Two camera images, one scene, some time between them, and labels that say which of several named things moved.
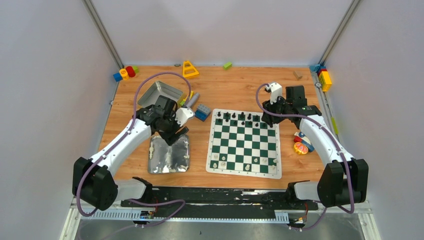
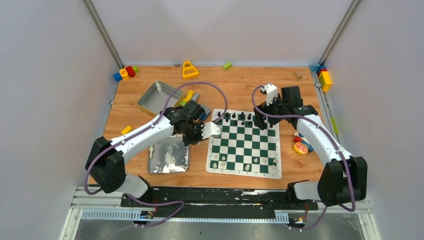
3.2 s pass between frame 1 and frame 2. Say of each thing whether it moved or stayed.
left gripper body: moved
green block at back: stayed
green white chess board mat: stayed
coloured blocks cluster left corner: stayed
